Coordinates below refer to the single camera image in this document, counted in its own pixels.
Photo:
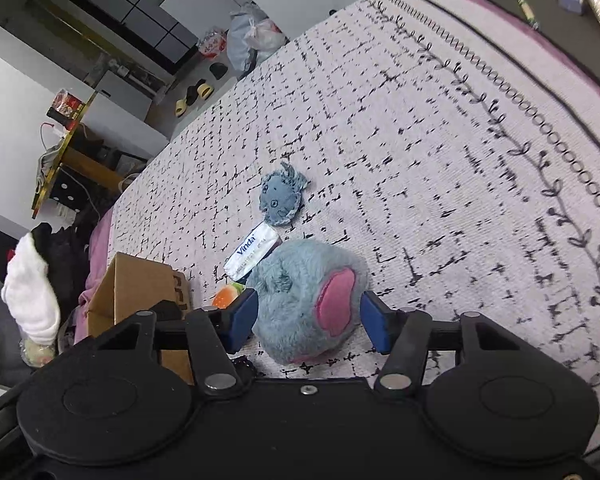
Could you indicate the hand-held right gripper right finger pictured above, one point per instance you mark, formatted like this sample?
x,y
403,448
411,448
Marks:
x,y
375,325

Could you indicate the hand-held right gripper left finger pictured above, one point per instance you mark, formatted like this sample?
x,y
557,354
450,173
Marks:
x,y
242,317

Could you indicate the burger squishy toy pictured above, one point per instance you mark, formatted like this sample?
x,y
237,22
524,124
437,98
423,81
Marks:
x,y
226,296

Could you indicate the black sequin pouch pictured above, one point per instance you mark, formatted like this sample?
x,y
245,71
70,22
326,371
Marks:
x,y
242,364

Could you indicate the large grey-blue plush toy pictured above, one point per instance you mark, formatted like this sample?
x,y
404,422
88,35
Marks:
x,y
300,300

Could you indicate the white and blue tissue packet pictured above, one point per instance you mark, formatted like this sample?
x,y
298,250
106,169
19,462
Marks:
x,y
250,255

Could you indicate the cardboard box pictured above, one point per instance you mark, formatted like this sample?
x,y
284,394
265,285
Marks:
x,y
130,290

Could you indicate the small blue plush toy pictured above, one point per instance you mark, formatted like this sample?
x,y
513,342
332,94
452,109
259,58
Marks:
x,y
280,197

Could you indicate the pink bedsheet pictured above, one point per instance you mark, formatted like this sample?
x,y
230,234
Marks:
x,y
100,240

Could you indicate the black-patterned white blanket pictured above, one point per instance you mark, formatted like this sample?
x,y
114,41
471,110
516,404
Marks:
x,y
430,160

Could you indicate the pile of dark clothes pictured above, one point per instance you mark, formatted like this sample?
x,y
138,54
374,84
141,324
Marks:
x,y
65,255

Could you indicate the clear plastic container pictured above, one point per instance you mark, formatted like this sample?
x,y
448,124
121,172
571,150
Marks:
x,y
36,352

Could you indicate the white fluffy cloth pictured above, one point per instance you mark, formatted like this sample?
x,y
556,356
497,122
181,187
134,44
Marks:
x,y
30,290

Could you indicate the black dotted box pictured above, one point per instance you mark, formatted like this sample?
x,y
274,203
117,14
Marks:
x,y
67,187

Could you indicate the yellow slipper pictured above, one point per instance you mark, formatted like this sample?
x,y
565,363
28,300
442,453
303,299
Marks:
x,y
181,108
206,90

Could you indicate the black slipper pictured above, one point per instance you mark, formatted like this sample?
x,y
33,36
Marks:
x,y
219,71
194,95

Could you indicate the round yellow-edged table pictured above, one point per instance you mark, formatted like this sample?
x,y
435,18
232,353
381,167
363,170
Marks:
x,y
65,150

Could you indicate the grey cloth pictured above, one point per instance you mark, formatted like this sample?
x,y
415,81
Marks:
x,y
47,165

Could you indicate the white kitchen cabinet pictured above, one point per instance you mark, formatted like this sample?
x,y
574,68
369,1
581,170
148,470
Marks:
x,y
125,95

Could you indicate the grey plastic bag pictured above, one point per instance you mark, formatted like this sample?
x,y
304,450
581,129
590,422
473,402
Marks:
x,y
240,45

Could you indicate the red snack box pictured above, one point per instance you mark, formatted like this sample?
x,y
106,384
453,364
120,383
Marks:
x,y
65,107

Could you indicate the white plastic bag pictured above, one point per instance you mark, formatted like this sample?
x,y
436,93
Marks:
x,y
267,37

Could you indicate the black glass-panel door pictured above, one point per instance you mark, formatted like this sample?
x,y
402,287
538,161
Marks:
x,y
125,5

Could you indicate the patterned stick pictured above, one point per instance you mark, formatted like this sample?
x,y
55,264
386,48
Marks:
x,y
522,2

